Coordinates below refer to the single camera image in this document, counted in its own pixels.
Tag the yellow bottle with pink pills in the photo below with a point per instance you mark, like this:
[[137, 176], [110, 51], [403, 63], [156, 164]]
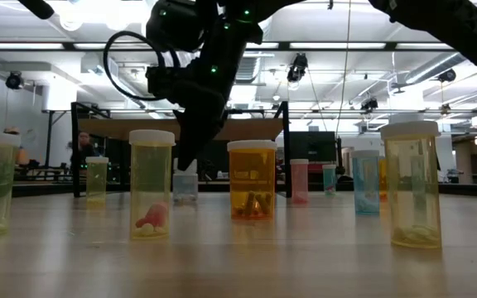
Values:
[[151, 178]]

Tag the orange medicine bottle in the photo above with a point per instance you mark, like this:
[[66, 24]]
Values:
[[383, 178]]

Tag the clear pale blue medicine bottle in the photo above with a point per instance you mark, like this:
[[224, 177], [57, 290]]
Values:
[[185, 188]]

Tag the small yellow medicine bottle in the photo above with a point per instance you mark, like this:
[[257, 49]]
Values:
[[97, 182]]

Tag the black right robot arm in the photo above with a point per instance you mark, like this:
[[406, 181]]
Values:
[[449, 25]]

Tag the black ceiling spotlight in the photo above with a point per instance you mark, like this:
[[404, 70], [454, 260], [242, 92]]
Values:
[[297, 68], [446, 75], [14, 80], [369, 103]]

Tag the large black screen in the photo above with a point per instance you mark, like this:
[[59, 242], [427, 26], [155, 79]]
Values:
[[313, 145]]

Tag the silver ventilation duct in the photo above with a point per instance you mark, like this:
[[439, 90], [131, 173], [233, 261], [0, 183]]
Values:
[[253, 68]]

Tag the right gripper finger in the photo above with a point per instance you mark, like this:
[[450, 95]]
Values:
[[195, 140]]

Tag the teal bottle with pink pills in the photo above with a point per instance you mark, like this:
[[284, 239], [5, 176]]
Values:
[[329, 180]]

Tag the pink medicine bottle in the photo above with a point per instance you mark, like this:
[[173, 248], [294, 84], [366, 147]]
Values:
[[299, 182]]

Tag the black overhead frame bar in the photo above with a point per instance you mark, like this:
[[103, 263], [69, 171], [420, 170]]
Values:
[[68, 46]]

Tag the wooden shelf black frame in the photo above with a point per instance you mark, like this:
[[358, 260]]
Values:
[[110, 129]]

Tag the yellow bottle with white pills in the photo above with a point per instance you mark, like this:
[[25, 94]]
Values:
[[412, 198]]

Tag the orange bottle with brown capsules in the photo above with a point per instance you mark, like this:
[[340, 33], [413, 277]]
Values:
[[251, 182]]

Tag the person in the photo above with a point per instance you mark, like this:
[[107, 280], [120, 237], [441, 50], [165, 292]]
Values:
[[84, 149]]

